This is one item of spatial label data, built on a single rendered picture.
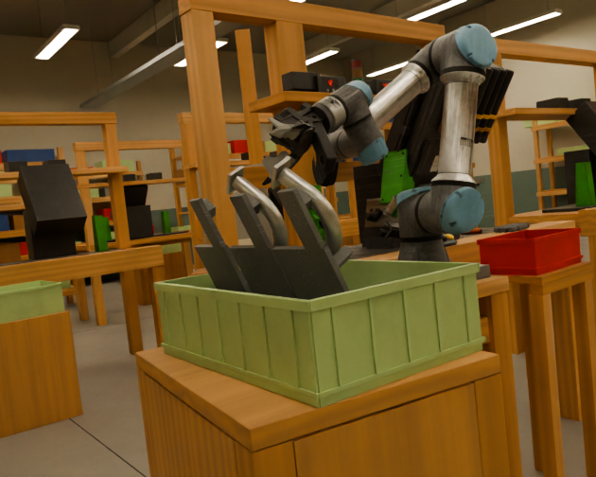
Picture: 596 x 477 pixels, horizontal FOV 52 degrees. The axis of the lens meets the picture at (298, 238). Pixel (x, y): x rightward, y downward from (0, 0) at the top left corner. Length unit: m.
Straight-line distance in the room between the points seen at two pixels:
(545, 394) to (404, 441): 1.10
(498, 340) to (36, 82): 11.23
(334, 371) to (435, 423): 0.24
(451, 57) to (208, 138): 1.00
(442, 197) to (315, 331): 0.72
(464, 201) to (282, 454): 0.85
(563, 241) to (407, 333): 1.22
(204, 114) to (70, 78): 10.31
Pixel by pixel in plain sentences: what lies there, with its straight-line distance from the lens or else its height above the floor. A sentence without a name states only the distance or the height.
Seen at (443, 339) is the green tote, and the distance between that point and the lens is 1.16.
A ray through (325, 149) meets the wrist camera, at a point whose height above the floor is 1.22.
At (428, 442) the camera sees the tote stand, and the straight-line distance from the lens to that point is 1.13.
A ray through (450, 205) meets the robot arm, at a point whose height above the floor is 1.06.
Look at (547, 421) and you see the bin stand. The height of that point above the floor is 0.33.
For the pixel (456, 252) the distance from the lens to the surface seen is 2.24.
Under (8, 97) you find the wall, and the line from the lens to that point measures 12.17.
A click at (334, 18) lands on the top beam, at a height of 1.89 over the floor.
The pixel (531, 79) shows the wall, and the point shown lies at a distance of 12.56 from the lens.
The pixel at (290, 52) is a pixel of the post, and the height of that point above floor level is 1.72.
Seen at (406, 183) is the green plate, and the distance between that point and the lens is 2.42.
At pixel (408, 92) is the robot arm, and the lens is 1.70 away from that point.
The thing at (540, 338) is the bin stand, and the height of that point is 0.60.
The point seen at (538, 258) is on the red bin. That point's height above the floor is 0.85.
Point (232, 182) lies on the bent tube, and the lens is 1.23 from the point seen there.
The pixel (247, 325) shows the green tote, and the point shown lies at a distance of 1.11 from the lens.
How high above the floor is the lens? 1.11
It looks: 3 degrees down
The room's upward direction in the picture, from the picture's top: 6 degrees counter-clockwise
